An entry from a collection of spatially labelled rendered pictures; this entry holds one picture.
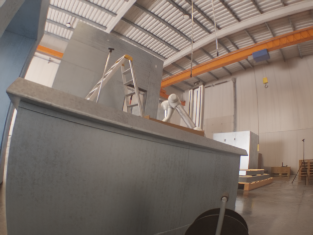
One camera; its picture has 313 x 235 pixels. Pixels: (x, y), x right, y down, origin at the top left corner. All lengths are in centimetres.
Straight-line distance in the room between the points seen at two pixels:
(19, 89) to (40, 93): 7
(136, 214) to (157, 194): 14
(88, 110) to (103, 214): 40
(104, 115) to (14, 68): 131
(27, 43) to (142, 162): 155
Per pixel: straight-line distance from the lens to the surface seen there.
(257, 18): 1001
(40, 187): 62
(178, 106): 224
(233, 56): 1078
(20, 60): 177
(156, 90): 446
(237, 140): 830
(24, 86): 56
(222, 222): 67
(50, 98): 55
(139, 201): 78
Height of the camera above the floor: 49
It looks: 14 degrees up
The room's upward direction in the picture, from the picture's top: 7 degrees clockwise
